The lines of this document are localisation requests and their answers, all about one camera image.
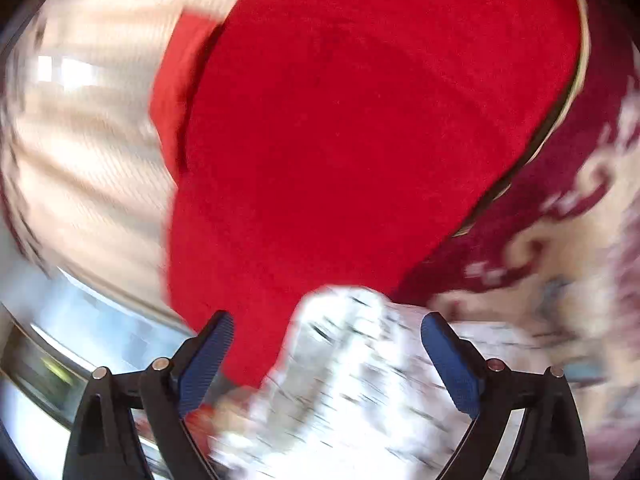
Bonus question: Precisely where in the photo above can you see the beige dotted curtain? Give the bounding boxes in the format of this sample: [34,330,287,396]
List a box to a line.
[0,0,271,321]

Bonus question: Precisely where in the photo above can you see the red sofa cover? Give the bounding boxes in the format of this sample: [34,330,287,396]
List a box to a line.
[165,0,588,391]

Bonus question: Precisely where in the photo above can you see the floral red-bordered blanket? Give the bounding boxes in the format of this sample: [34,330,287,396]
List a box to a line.
[390,0,640,461]

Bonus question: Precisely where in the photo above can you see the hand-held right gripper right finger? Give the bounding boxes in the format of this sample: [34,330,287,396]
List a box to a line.
[421,311,591,480]

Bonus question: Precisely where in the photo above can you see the white crackle-print coat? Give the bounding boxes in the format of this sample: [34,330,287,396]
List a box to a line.
[200,285,556,480]

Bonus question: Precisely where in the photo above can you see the red pillow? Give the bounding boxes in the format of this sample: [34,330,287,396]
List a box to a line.
[150,7,226,181]

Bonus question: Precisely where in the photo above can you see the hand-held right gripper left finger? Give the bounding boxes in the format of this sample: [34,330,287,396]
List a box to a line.
[62,310,236,480]

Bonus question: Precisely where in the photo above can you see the silver refrigerator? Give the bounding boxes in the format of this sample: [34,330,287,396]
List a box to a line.
[0,267,221,480]

